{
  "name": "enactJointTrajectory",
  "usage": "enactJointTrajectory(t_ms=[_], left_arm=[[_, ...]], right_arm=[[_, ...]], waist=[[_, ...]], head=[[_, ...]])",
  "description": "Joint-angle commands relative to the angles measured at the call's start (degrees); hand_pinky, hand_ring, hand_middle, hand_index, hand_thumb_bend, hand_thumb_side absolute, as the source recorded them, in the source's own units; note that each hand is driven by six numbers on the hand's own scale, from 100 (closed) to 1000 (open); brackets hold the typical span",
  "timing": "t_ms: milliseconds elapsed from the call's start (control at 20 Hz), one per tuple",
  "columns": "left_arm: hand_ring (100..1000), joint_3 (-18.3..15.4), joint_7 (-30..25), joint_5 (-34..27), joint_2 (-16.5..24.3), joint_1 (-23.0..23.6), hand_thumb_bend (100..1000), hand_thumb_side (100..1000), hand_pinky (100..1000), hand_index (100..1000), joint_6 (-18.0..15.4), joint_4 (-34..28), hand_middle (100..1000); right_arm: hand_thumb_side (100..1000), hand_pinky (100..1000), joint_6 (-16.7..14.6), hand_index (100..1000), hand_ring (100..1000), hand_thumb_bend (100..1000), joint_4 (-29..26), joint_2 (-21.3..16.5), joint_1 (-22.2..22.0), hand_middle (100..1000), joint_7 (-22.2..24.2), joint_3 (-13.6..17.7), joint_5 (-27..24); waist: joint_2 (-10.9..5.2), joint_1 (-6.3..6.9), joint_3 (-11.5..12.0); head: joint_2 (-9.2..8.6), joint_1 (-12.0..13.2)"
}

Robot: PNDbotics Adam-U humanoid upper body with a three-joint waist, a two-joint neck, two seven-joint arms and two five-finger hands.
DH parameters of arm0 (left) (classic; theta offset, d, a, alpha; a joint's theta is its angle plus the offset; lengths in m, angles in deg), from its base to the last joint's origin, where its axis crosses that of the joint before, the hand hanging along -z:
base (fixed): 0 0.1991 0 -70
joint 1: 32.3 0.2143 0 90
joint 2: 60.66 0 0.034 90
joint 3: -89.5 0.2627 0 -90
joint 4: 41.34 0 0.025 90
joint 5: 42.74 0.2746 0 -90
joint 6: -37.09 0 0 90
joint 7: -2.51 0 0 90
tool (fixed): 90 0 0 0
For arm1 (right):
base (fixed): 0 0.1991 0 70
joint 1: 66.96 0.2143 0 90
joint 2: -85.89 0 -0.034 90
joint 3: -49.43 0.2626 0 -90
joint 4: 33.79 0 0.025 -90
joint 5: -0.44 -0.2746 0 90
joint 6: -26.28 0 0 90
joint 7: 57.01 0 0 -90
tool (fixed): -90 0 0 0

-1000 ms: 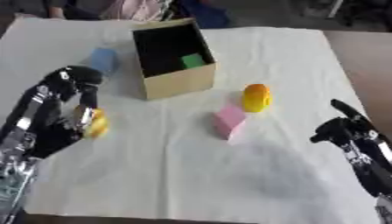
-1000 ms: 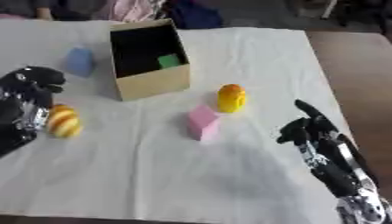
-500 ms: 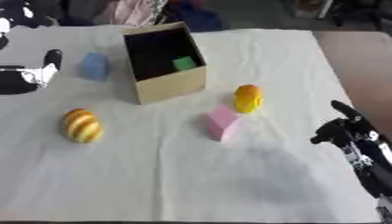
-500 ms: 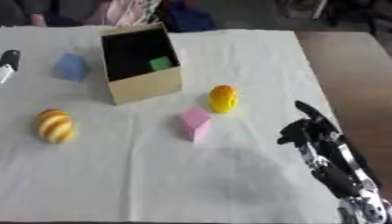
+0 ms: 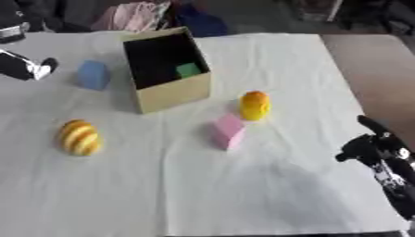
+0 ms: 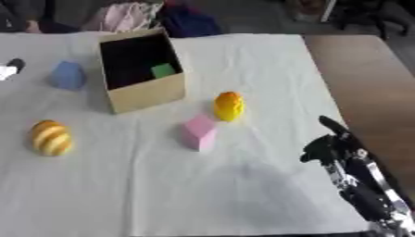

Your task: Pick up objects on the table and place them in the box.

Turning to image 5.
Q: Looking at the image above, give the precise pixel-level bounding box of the blue block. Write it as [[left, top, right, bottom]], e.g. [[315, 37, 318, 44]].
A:
[[74, 59, 112, 92]]

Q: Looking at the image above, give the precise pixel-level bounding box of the tan cardboard box black inside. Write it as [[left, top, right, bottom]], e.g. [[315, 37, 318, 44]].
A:
[[119, 26, 213, 115]]

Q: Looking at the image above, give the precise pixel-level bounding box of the pink block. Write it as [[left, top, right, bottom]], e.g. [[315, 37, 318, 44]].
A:
[[208, 112, 248, 152]]

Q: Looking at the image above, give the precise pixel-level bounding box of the green block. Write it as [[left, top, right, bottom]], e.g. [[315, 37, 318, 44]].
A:
[[175, 62, 203, 79]]

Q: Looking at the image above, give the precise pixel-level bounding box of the blue bag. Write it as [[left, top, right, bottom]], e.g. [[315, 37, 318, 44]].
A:
[[175, 3, 231, 38]]

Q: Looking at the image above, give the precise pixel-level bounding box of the yellow striped toy bread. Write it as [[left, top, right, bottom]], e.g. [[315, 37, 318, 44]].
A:
[[57, 118, 104, 156]]

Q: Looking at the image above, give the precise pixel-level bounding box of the yellow orange toy fruit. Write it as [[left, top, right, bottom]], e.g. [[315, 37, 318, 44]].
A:
[[238, 90, 272, 121]]

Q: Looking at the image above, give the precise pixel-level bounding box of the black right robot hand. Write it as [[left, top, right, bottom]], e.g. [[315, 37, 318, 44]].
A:
[[333, 115, 415, 220]]

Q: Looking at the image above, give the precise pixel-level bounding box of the pink cloth bundle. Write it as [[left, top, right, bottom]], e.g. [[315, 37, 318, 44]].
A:
[[89, 1, 174, 33]]

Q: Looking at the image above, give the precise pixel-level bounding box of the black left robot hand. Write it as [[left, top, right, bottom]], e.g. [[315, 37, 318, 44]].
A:
[[0, 48, 60, 81]]

